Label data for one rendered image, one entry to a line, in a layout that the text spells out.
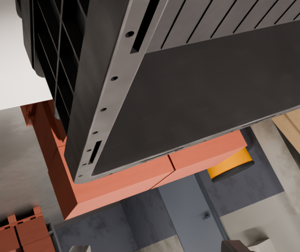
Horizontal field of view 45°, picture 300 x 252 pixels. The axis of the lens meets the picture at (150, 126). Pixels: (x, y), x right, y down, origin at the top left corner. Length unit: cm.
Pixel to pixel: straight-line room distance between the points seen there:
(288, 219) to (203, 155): 213
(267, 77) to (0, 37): 32
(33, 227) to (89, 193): 354
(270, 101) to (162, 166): 154
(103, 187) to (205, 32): 144
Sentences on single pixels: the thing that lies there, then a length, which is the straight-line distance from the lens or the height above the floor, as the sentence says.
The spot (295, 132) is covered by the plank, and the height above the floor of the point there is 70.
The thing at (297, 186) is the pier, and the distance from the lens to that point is 364.
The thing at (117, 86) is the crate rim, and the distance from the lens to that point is 16.
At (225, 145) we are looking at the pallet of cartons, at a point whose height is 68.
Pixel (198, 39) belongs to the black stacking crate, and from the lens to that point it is 39.
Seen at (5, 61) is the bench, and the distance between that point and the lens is 54.
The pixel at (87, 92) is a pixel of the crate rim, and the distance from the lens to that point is 18.
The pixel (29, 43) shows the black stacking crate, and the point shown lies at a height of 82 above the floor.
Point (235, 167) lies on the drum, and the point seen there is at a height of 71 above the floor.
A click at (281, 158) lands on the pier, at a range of 365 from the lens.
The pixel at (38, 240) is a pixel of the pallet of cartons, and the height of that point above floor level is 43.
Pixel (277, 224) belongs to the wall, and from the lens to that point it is 421.
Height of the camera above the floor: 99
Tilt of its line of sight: 16 degrees down
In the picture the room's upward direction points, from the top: 156 degrees clockwise
